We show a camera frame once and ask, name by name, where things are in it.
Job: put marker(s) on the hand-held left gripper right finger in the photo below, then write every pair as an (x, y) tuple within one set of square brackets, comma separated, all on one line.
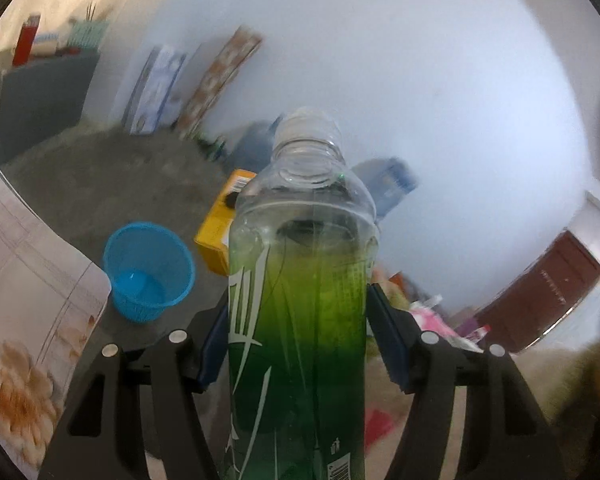
[(389, 345)]

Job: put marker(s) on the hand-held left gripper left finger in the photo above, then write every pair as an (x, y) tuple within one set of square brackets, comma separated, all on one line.
[(211, 355)]

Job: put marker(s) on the green plastic bottle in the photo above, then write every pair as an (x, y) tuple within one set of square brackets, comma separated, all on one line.
[(295, 360)]

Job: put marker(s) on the blue plastic basket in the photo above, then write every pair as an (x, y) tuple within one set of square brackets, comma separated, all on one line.
[(145, 282)]

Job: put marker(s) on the pink snack wrapper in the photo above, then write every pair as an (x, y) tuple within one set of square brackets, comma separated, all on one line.
[(432, 322)]

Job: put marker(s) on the red wrapper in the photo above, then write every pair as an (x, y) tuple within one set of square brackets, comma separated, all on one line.
[(380, 422)]

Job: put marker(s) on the red and white tube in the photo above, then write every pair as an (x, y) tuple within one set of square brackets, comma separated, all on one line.
[(475, 334)]

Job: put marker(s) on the yellow cardboard box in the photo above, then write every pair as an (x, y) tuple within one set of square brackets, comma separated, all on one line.
[(212, 240)]

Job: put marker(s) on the brown door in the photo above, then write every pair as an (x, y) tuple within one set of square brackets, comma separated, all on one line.
[(545, 295)]

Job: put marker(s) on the floral tablecloth table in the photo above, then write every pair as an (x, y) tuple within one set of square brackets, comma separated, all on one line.
[(25, 285)]

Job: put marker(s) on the white and blue flat box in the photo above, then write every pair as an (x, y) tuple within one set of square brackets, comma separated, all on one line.
[(157, 90)]

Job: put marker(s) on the floral patterned board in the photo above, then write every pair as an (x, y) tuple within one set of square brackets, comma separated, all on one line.
[(217, 80)]

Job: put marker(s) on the grey cabinet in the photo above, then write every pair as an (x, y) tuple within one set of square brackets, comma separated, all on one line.
[(40, 102)]

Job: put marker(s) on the green patterned box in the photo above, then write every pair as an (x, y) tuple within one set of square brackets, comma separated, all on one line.
[(86, 35)]

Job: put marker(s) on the red bottle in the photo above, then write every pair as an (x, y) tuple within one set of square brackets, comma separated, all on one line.
[(25, 42)]

